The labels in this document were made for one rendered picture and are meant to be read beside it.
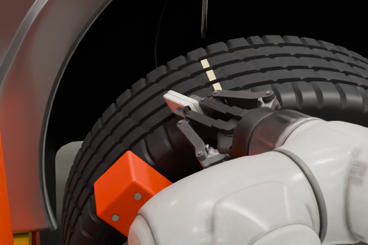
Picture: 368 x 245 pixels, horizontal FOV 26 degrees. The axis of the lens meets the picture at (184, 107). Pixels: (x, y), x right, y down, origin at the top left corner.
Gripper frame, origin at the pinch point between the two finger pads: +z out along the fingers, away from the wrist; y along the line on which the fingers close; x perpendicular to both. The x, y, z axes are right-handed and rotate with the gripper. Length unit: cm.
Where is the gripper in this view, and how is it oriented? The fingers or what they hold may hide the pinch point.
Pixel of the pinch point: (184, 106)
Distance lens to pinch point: 106.1
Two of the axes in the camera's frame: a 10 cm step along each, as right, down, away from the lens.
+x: -4.5, -7.6, -4.8
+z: -5.1, -2.2, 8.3
